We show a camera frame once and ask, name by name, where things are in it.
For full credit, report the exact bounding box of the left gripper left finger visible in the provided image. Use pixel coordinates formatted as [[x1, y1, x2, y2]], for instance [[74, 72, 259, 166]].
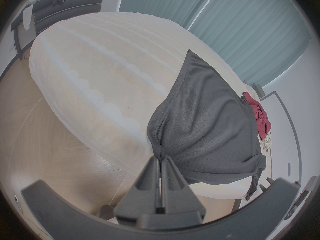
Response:
[[114, 156, 160, 225]]

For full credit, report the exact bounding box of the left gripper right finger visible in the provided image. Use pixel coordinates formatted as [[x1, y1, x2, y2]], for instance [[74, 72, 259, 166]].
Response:
[[160, 157, 207, 225]]

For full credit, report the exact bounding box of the black T-shirt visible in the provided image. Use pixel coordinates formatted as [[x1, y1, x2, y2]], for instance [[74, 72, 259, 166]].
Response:
[[147, 49, 267, 201]]

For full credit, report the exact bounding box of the bed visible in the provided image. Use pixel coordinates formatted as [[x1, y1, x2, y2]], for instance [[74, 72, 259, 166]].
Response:
[[29, 11, 302, 201]]

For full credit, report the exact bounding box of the white printed garment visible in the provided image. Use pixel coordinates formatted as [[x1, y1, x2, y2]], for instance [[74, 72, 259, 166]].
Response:
[[260, 131, 273, 150]]

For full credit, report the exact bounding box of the dark red garment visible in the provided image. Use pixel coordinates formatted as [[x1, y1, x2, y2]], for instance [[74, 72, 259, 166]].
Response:
[[242, 91, 272, 140]]

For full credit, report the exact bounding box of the grey bedside table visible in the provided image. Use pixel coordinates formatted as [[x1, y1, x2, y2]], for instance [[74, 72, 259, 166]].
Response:
[[251, 83, 266, 97]]

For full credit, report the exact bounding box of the blue-green curtain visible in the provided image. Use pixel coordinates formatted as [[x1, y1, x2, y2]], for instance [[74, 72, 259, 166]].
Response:
[[119, 0, 225, 31], [187, 0, 313, 86]]

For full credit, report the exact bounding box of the black chest of drawers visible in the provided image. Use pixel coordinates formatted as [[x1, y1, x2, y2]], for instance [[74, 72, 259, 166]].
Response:
[[11, 0, 102, 61]]

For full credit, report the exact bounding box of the white cloth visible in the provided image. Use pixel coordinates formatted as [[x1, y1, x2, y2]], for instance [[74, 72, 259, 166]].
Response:
[[22, 5, 34, 31]]

